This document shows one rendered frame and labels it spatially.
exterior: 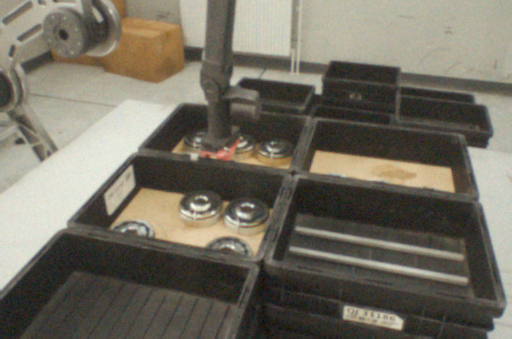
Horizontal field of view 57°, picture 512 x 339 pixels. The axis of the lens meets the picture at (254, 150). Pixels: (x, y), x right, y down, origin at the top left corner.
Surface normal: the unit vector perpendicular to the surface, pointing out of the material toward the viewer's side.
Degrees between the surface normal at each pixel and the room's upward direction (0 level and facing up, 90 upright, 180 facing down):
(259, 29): 90
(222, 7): 102
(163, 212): 0
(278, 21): 90
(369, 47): 90
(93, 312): 0
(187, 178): 90
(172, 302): 0
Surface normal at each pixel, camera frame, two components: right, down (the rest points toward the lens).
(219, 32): -0.25, 0.65
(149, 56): -0.45, 0.45
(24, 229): 0.00, -0.86
